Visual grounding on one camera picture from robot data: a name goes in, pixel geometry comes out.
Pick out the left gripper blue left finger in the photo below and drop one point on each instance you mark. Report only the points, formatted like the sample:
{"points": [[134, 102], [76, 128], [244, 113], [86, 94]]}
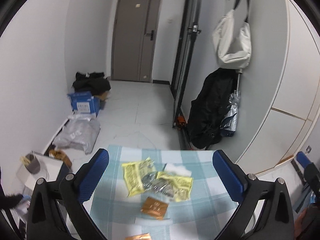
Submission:
{"points": [[45, 220]]}

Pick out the silver folded umbrella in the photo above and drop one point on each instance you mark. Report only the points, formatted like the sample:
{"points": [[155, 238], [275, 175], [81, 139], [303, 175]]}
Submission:
{"points": [[230, 121]]}

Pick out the yellow snack wrapper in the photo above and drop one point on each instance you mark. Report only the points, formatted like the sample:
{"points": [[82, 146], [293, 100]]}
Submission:
{"points": [[176, 188], [138, 176]]}

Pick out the brown square sachet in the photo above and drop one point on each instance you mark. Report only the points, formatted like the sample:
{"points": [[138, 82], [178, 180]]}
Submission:
{"points": [[154, 208]]}

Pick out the blue cardboard box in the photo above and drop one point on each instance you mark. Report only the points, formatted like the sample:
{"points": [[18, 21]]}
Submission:
{"points": [[84, 103]]}

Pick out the grey apartment door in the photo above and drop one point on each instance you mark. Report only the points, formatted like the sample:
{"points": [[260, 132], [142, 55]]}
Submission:
{"points": [[134, 38]]}

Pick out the brown sachet with red dot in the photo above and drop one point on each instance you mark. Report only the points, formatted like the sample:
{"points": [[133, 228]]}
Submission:
{"points": [[144, 236]]}

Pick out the brown slipper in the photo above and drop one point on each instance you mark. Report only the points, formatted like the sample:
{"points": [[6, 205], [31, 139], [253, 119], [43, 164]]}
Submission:
{"points": [[60, 155]]}

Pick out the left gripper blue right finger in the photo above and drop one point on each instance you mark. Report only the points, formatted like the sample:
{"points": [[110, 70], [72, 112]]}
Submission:
{"points": [[264, 207]]}

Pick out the white tissue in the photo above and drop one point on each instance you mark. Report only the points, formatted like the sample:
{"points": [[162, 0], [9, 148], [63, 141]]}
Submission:
{"points": [[177, 170]]}

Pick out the white hanging bag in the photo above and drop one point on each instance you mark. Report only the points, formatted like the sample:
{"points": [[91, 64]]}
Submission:
{"points": [[233, 50]]}

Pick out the grey cup with chopsticks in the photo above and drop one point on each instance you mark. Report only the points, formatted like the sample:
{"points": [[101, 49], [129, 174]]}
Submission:
{"points": [[31, 163]]}

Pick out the white wardrobe cabinet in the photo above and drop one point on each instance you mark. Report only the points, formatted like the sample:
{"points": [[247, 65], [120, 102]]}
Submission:
{"points": [[295, 107]]}

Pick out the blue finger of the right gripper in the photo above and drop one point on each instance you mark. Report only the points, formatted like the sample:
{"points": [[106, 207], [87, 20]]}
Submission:
{"points": [[311, 172]]}

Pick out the grey plastic mailer bag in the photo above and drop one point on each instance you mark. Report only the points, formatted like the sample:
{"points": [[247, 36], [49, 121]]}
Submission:
{"points": [[80, 133]]}

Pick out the black hanging coat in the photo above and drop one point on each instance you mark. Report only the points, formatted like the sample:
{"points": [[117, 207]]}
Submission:
{"points": [[210, 107]]}

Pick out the yellow snack wrapper right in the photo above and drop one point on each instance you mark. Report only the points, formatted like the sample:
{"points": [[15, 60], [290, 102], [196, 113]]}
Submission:
{"points": [[176, 188]]}

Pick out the yellow snack wrapper left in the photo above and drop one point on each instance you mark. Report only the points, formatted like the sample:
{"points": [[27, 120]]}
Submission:
{"points": [[138, 176]]}

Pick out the white box side table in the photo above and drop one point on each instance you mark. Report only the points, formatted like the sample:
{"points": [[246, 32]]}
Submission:
{"points": [[51, 170]]}

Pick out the black sliding door frame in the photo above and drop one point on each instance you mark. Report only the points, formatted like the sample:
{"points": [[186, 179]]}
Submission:
{"points": [[188, 35]]}

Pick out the black clothes pile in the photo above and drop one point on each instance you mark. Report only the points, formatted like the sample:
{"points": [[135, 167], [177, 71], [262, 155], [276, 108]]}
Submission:
{"points": [[96, 83]]}

